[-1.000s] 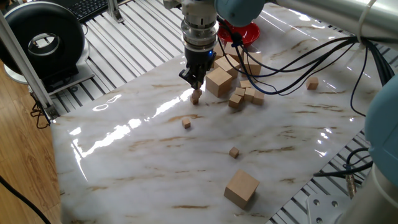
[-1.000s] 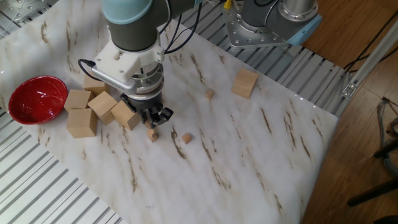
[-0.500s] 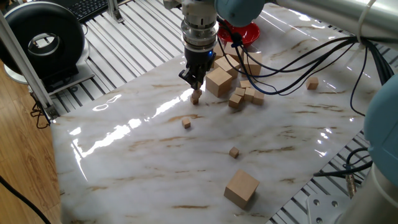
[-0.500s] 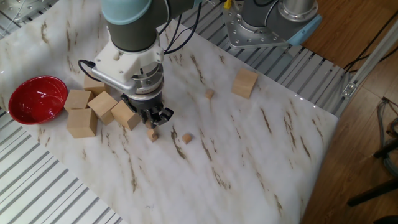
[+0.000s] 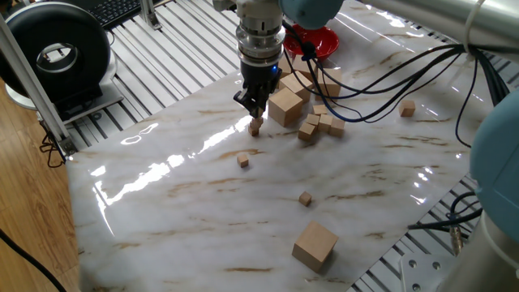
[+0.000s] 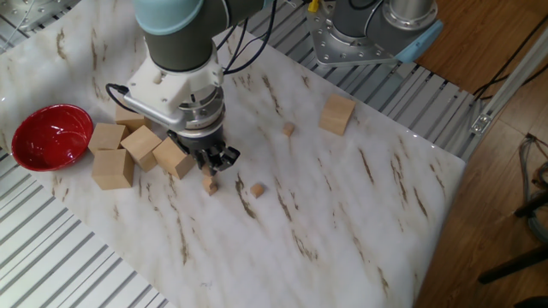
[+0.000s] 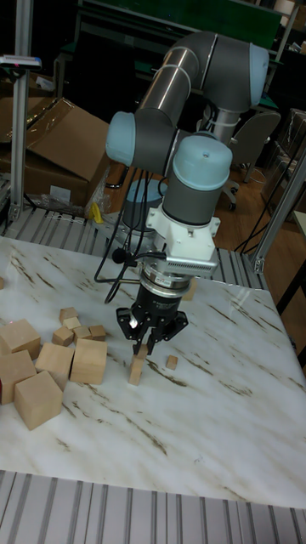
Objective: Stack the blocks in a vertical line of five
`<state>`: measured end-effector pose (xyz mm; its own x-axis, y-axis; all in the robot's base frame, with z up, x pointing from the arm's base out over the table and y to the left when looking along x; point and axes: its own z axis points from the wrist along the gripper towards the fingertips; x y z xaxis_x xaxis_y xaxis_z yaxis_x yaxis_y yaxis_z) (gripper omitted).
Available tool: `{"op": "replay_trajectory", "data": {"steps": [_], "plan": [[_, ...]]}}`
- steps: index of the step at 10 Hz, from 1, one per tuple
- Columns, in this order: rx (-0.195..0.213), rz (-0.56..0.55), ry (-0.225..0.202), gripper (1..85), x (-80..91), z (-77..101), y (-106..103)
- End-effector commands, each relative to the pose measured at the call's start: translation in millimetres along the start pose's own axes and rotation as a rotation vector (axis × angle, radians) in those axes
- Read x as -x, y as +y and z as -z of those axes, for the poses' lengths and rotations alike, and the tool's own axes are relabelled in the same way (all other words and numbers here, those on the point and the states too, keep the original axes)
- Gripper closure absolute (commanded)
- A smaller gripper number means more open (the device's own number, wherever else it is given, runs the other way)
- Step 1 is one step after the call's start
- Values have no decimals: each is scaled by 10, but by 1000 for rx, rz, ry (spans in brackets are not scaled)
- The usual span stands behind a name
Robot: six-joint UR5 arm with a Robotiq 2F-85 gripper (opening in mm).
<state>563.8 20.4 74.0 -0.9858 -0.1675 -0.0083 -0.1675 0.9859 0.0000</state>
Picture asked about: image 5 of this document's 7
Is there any aluminium frame post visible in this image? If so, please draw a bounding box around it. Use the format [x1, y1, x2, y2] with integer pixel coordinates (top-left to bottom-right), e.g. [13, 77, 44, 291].
[0, 14, 79, 157]

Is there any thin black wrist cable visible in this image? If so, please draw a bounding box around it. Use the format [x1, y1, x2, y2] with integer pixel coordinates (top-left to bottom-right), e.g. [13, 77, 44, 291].
[314, 43, 463, 101]

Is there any aluminium corner bracket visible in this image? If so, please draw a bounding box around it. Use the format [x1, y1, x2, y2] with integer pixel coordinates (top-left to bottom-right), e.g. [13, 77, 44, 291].
[139, 0, 163, 32]

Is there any white marble pattern sheet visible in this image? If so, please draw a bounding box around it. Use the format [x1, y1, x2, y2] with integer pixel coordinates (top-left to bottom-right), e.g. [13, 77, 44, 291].
[64, 0, 519, 292]

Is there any tangled thin black cable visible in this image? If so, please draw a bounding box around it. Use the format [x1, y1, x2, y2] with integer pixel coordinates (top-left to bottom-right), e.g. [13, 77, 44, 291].
[39, 127, 66, 169]

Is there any thick black wrist cable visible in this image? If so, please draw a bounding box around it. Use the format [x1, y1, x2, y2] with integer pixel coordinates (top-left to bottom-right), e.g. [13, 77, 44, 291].
[282, 22, 465, 124]

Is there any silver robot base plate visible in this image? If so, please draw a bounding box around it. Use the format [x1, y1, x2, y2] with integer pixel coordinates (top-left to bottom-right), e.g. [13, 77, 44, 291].
[399, 251, 457, 292]

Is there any black floor cable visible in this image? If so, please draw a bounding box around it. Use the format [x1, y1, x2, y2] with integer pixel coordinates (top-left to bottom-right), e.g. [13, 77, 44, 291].
[0, 228, 68, 292]

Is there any black computer keyboard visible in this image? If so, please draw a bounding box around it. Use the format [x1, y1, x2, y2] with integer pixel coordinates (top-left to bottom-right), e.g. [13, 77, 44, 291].
[71, 0, 163, 32]

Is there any white lamp base plate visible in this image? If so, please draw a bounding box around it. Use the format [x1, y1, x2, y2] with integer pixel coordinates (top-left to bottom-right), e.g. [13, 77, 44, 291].
[6, 50, 125, 125]

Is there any white plastic wrist bracket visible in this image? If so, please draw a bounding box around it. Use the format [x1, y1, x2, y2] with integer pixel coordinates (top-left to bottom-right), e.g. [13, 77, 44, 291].
[212, 0, 285, 20]

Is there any thin black hanging cable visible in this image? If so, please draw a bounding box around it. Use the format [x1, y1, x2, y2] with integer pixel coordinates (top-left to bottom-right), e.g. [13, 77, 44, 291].
[454, 58, 479, 149]

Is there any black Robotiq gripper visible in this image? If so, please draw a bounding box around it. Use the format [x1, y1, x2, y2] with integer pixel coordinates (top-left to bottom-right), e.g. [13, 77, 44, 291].
[233, 62, 283, 118]

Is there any red glossy bowl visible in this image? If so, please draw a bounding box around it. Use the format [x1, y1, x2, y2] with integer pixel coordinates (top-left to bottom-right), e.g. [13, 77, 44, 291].
[283, 24, 341, 61]

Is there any silver wrist adapter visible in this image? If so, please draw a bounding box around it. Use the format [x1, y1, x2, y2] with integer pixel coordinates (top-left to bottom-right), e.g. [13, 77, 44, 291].
[235, 15, 287, 68]

